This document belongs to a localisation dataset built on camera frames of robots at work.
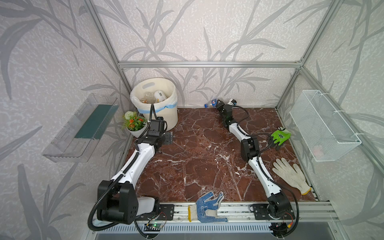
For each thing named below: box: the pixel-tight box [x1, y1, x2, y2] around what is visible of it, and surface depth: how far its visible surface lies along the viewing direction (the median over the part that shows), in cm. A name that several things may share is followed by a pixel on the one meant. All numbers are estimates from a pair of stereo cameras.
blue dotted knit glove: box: [188, 191, 228, 223], surface depth 75 cm
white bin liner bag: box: [130, 78, 178, 114], surface depth 101 cm
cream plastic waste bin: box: [130, 77, 179, 131], surface depth 100 cm
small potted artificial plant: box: [124, 111, 148, 137], surface depth 95 cm
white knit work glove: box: [272, 157, 312, 195], surface depth 88 cm
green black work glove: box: [271, 126, 292, 146], surface depth 104 cm
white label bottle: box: [154, 90, 168, 103], surface depth 101 cm
